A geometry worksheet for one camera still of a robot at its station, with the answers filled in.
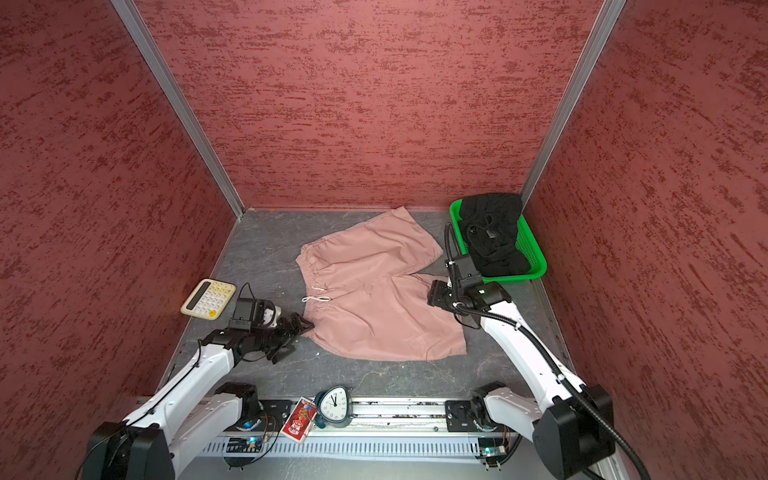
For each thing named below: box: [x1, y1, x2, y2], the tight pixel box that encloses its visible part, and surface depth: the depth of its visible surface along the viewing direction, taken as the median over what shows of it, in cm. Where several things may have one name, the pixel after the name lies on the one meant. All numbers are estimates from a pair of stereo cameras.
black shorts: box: [459, 193, 531, 277], surface depth 112 cm
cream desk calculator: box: [181, 278, 237, 321], surface depth 95 cm
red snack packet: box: [281, 396, 318, 443], surface depth 73 cm
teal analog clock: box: [315, 386, 354, 429], surface depth 74 cm
